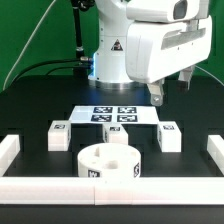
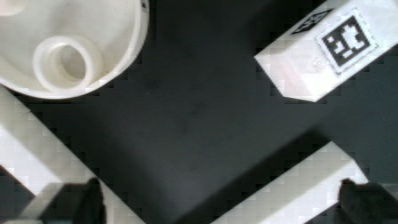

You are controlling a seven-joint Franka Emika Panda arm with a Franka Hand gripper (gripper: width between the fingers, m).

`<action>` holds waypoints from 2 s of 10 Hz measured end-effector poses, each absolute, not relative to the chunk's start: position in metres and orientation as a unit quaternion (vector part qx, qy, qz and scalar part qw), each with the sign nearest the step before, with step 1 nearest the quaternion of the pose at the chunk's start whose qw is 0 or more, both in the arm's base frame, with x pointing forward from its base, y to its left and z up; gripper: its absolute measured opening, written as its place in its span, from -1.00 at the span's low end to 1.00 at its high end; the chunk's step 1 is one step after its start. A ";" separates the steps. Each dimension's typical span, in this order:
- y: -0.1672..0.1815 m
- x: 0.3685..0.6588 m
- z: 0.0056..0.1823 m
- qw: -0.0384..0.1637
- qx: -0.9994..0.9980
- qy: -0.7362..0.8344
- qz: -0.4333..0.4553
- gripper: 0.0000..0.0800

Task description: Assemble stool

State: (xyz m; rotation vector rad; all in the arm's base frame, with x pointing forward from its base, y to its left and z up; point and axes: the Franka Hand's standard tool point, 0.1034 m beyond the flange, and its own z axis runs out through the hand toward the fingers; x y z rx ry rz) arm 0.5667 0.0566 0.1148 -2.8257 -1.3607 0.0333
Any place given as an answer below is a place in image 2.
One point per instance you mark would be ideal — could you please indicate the white stool leg with tag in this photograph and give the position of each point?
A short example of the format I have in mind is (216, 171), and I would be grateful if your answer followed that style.
(330, 46)

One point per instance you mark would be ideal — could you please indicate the white U-shaped fence frame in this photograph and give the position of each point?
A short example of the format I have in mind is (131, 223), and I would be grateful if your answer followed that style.
(287, 203)

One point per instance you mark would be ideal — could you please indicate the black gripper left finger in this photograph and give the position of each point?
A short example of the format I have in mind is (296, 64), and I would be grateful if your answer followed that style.
(69, 204)

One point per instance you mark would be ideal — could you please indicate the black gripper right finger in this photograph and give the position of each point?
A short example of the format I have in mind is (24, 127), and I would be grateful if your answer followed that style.
(367, 203)

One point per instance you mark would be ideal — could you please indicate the white round stool seat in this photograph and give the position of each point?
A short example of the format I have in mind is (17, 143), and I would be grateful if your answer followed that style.
(70, 44)

